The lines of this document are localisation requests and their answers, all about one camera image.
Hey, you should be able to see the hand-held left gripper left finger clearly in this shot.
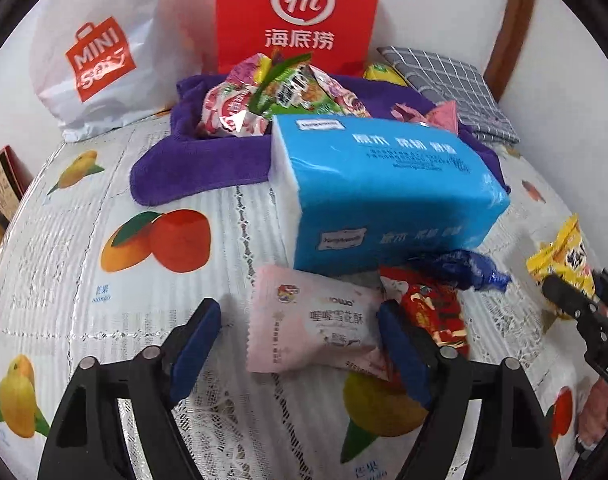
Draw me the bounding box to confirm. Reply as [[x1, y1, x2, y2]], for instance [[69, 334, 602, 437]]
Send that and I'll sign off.
[[36, 297, 222, 480]]

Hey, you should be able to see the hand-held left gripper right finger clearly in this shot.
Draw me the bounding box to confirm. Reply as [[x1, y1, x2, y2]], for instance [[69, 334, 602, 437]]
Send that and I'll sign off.
[[376, 300, 559, 480]]

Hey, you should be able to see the pale pink pastry packet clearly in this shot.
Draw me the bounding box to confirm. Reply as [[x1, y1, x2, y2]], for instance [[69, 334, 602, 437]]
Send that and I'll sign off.
[[247, 265, 392, 376]]

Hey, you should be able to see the blue foil candy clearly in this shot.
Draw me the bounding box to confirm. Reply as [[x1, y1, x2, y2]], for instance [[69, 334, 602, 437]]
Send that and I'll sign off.
[[409, 249, 512, 293]]

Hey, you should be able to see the small pink triangular packet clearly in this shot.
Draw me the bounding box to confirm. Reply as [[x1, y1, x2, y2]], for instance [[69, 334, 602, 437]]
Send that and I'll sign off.
[[424, 101, 459, 134]]

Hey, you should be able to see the pink and red snack packet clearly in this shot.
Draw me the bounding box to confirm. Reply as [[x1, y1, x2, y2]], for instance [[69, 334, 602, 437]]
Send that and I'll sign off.
[[199, 82, 275, 139]]

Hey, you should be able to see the pink and yellow snack packet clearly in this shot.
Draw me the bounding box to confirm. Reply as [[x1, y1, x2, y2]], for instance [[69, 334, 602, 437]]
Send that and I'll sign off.
[[227, 52, 285, 95]]

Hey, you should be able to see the person's right hand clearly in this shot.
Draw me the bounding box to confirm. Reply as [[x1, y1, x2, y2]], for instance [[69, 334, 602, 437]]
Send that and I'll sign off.
[[575, 376, 608, 454]]

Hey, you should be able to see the blue tissue pack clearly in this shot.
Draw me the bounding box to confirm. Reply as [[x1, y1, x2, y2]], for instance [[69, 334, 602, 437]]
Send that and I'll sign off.
[[270, 114, 511, 277]]

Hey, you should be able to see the purple towel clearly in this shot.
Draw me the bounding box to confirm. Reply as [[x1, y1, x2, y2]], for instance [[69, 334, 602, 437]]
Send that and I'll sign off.
[[130, 74, 504, 207]]

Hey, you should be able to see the grey checked folded cloth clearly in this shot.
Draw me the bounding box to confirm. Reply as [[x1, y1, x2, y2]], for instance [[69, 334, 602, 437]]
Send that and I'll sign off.
[[376, 45, 520, 146]]

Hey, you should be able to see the red edged patterned box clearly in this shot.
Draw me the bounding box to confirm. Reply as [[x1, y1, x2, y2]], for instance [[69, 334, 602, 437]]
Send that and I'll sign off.
[[0, 146, 32, 221]]

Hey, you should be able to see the yellow and green snack packet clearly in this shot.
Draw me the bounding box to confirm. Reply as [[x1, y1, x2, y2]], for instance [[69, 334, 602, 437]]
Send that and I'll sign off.
[[362, 62, 407, 86]]

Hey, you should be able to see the white plastic shopping bag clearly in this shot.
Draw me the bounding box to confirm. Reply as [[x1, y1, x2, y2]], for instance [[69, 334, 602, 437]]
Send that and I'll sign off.
[[29, 0, 219, 142]]

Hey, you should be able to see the red paper bag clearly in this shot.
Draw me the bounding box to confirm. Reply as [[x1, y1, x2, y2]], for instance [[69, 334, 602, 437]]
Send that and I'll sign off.
[[215, 0, 385, 77]]

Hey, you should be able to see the brown wooden door frame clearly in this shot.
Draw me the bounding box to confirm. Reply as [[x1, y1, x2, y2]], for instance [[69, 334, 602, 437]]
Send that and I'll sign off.
[[484, 0, 538, 101]]

